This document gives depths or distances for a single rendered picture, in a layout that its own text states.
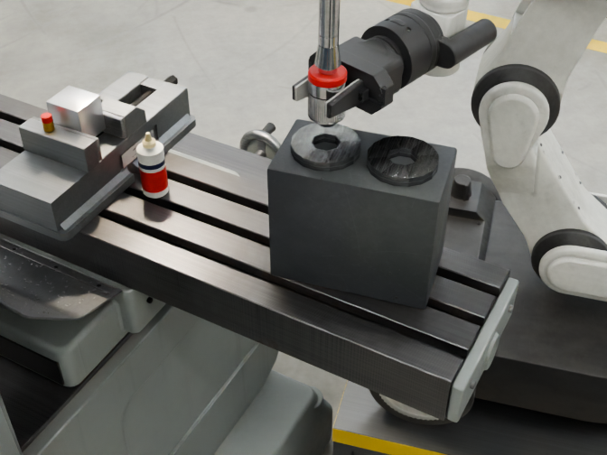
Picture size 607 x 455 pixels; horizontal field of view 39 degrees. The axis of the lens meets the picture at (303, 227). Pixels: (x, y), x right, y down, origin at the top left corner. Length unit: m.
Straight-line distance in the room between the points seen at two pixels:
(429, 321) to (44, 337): 0.56
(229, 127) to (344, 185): 2.11
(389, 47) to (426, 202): 0.20
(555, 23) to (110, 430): 0.96
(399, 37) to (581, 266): 0.67
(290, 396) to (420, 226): 0.99
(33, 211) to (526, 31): 0.79
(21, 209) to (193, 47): 2.41
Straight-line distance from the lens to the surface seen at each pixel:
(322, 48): 1.01
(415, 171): 1.05
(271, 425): 1.93
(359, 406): 1.72
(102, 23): 3.91
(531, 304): 1.72
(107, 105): 1.36
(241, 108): 3.24
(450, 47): 1.13
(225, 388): 1.81
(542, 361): 1.62
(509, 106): 1.42
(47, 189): 1.28
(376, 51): 1.09
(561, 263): 1.61
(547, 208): 1.59
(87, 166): 1.29
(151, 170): 1.30
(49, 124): 1.31
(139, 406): 1.53
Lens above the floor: 1.76
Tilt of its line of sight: 41 degrees down
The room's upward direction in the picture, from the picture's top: straight up
